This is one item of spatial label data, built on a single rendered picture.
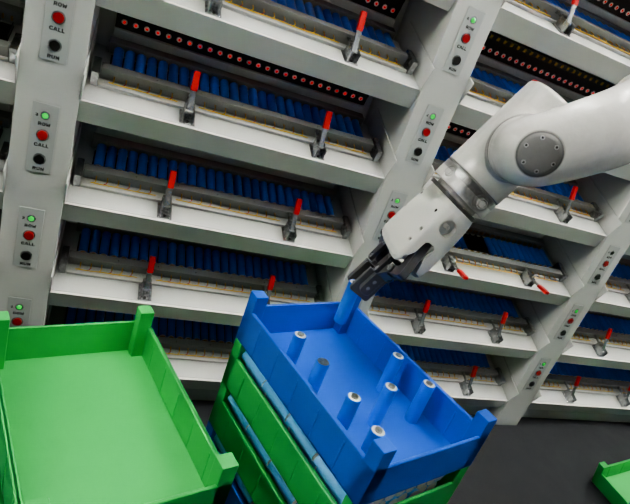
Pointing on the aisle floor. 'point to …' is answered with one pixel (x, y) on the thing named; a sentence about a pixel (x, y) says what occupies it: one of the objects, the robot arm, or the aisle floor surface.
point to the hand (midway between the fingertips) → (366, 279)
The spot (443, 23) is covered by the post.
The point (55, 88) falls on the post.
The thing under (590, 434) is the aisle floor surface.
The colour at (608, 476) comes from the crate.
